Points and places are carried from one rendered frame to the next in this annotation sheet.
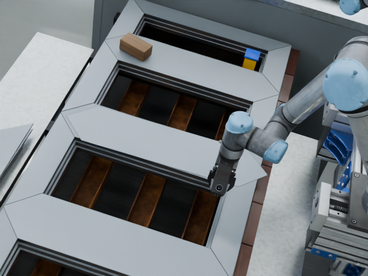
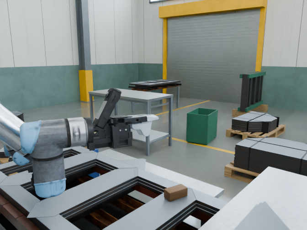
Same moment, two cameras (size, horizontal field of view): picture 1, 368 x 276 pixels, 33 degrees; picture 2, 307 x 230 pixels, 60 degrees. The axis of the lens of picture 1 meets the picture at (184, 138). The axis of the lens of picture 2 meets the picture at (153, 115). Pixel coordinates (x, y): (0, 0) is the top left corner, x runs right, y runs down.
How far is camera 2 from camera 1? 2.90 m
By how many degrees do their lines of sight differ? 103
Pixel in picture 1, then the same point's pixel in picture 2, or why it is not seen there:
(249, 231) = (10, 207)
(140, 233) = not seen: hidden behind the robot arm
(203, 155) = (69, 198)
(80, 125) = (124, 170)
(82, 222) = (73, 163)
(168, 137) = (94, 190)
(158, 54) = (169, 205)
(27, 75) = (184, 181)
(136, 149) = (96, 180)
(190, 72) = (142, 213)
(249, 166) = (41, 212)
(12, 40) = not seen: outside the picture
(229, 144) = not seen: hidden behind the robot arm
